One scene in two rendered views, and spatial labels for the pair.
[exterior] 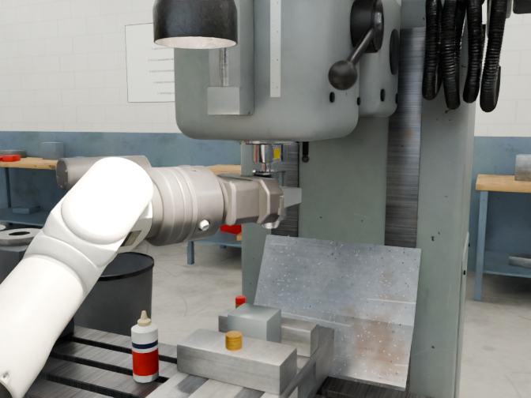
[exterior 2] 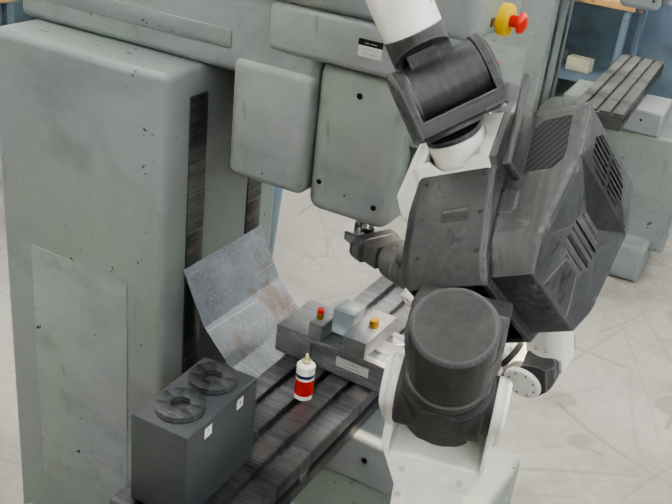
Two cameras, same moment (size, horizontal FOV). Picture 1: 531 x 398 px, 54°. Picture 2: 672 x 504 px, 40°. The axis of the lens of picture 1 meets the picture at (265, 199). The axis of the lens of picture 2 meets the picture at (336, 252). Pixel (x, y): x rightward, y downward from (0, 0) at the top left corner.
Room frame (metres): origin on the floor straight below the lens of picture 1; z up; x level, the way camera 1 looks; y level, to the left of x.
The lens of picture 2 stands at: (0.64, 1.81, 2.11)
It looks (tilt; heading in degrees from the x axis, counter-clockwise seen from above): 27 degrees down; 273
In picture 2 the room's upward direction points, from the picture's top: 7 degrees clockwise
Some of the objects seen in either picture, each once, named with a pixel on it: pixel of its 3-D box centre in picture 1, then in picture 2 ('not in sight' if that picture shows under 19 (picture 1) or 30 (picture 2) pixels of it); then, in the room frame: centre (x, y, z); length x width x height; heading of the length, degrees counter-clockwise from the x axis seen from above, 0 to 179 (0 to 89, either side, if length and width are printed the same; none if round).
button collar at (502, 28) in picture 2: not in sight; (505, 19); (0.48, 0.09, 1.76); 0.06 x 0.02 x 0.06; 67
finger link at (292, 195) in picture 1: (284, 197); not in sight; (0.66, -0.03, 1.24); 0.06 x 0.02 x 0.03; 132
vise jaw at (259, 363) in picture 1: (236, 358); (369, 333); (0.64, 0.04, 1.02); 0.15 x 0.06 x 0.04; 66
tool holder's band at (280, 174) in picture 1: (269, 173); (364, 226); (0.69, -0.01, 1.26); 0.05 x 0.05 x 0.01
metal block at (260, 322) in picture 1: (254, 332); (348, 318); (0.70, 0.02, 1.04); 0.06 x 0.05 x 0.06; 66
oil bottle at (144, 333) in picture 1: (144, 343); (305, 375); (0.77, 0.19, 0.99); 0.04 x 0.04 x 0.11
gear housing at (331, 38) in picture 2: not in sight; (370, 32); (0.73, -0.02, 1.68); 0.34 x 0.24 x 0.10; 157
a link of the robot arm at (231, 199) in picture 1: (214, 202); (389, 255); (0.63, 0.06, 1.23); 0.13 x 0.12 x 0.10; 42
